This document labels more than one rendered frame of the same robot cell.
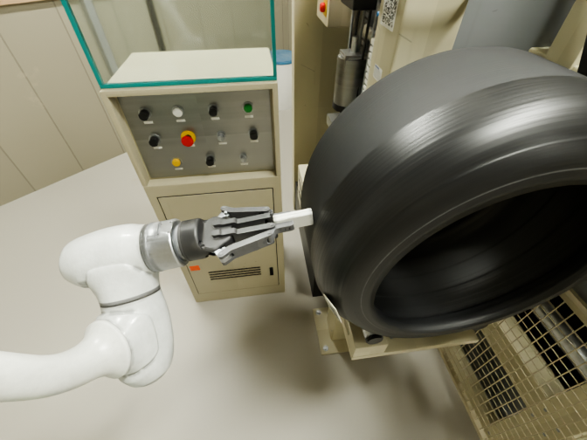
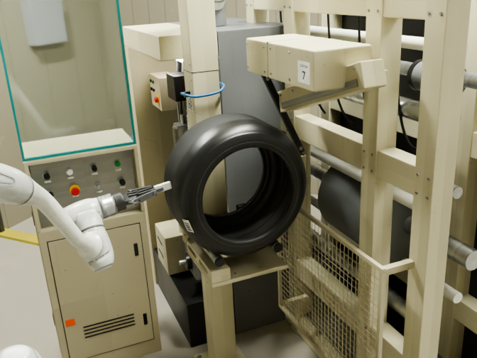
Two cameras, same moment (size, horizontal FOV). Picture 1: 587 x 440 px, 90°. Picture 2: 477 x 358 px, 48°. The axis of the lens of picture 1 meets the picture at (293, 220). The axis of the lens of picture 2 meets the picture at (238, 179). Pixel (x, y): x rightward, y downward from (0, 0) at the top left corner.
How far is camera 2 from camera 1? 1.74 m
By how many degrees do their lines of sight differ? 27
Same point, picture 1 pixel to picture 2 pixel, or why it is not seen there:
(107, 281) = (86, 217)
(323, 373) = not seen: outside the picture
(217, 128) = (96, 180)
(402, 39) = (197, 114)
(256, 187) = (126, 223)
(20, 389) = (78, 233)
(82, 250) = (74, 207)
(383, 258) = (199, 185)
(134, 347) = (103, 240)
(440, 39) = (214, 112)
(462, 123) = (210, 135)
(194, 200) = not seen: hidden behind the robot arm
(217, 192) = not seen: hidden behind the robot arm
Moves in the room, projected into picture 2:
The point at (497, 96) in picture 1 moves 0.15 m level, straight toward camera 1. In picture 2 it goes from (219, 126) to (204, 136)
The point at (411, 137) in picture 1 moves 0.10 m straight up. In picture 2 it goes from (197, 142) to (195, 117)
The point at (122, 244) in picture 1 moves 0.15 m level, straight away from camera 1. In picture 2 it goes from (91, 202) to (65, 195)
